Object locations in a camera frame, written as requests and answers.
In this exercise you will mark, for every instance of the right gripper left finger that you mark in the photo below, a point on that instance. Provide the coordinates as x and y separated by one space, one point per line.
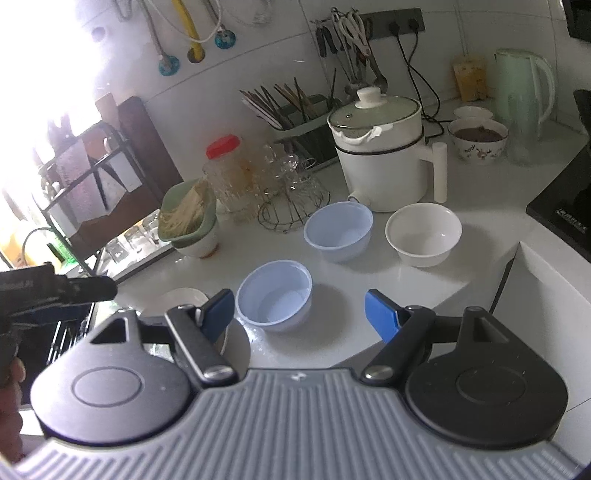
170 349

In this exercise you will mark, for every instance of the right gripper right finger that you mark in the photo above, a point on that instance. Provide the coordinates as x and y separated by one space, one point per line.
409 333

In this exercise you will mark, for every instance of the white leaf plate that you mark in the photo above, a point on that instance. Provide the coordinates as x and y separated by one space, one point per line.
233 344

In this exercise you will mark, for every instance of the white plastic bowl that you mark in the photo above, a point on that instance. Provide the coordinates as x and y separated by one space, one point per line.
423 234

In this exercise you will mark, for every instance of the pale blue plastic bowl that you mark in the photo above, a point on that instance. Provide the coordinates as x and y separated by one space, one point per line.
340 231

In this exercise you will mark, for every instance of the chrome kitchen faucet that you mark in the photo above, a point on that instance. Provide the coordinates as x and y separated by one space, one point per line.
41 246

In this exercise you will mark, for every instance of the hanging kitchen utensils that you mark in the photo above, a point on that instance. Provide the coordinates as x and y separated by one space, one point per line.
346 36

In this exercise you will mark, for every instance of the left hand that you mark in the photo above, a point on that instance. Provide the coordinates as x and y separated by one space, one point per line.
11 445

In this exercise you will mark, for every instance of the orange detergent bottle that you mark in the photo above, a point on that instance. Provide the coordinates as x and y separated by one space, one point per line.
11 248

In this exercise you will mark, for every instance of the white bowl under colander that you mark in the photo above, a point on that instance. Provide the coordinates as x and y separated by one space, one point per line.
202 248

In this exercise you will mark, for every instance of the drinking glass left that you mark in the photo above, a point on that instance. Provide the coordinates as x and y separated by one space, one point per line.
116 251

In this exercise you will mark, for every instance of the drinking glass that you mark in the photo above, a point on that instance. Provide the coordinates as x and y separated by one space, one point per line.
116 251
136 239
150 225

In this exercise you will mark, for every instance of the white drip tray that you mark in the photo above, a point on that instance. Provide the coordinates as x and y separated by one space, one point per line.
135 262

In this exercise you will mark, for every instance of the drinking glass middle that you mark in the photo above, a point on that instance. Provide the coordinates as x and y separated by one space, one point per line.
136 239

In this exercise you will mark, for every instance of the drinking glass right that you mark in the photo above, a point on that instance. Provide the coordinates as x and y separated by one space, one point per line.
150 225

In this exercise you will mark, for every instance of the green colander with noodles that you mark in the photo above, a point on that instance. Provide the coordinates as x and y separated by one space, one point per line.
187 212

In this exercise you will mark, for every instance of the black dish rack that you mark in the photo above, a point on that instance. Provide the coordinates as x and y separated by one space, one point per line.
104 180

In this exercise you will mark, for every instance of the red lid plastic jar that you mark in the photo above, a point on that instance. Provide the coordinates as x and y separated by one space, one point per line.
229 172

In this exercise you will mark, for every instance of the white electric cooking pot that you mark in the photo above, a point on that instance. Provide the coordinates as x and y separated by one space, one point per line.
384 154

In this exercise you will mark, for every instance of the black induction cooktop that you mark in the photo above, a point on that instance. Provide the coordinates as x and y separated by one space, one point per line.
564 206

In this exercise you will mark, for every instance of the patterned bowl with dark food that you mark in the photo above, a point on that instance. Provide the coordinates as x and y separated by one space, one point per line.
478 141

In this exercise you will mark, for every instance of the small white bowl behind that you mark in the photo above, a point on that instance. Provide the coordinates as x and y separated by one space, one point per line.
475 112

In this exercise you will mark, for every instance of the chopstick holder with chopsticks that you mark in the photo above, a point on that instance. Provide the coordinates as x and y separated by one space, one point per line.
298 120

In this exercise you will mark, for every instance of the green electric kettle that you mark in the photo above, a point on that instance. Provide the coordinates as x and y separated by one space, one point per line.
525 88

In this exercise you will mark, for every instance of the wire glass holder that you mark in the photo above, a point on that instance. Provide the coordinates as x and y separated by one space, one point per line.
289 194

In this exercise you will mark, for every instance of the black wall power strip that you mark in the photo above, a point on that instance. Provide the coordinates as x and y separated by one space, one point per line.
409 21

